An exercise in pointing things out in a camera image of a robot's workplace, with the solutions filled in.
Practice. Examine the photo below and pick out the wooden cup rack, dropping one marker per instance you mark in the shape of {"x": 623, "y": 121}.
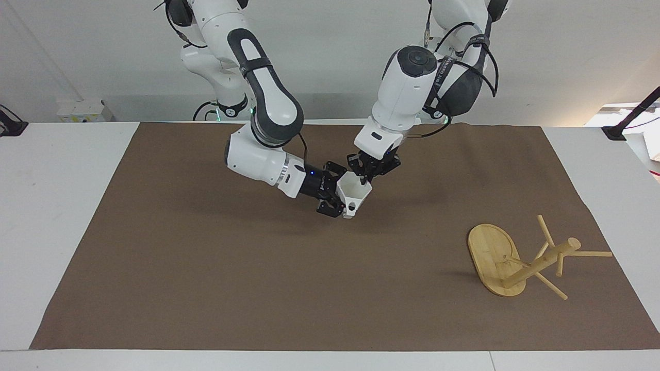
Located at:
{"x": 497, "y": 263}

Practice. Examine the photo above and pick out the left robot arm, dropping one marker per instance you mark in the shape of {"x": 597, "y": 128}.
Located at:
{"x": 407, "y": 82}

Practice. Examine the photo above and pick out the black stand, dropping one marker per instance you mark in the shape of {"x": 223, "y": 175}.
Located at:
{"x": 10, "y": 126}
{"x": 626, "y": 121}

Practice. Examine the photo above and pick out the white cup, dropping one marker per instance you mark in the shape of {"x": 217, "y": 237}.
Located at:
{"x": 356, "y": 196}

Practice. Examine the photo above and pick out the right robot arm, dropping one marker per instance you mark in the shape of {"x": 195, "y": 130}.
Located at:
{"x": 268, "y": 98}

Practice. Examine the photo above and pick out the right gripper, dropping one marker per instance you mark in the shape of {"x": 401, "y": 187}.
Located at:
{"x": 314, "y": 183}

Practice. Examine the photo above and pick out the white box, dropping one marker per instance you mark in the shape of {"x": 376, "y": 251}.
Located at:
{"x": 82, "y": 111}

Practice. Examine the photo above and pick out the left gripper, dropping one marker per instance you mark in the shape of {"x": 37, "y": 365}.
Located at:
{"x": 379, "y": 155}

